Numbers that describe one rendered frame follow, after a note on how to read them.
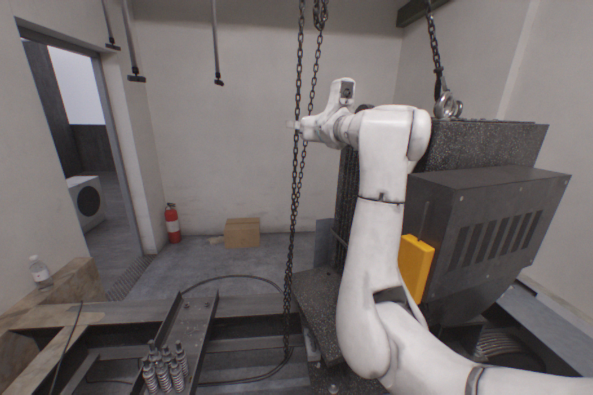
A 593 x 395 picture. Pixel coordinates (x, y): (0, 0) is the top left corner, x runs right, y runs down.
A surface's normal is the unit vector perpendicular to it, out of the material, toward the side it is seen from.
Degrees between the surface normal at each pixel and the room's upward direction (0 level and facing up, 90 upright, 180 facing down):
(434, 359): 20
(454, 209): 90
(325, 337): 0
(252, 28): 90
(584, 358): 0
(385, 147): 78
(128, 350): 0
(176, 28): 90
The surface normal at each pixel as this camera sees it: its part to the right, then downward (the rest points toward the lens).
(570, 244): -0.99, 0.01
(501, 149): 0.36, 0.34
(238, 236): 0.14, 0.35
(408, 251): -0.93, 0.10
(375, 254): -0.23, 0.09
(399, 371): -0.91, -0.11
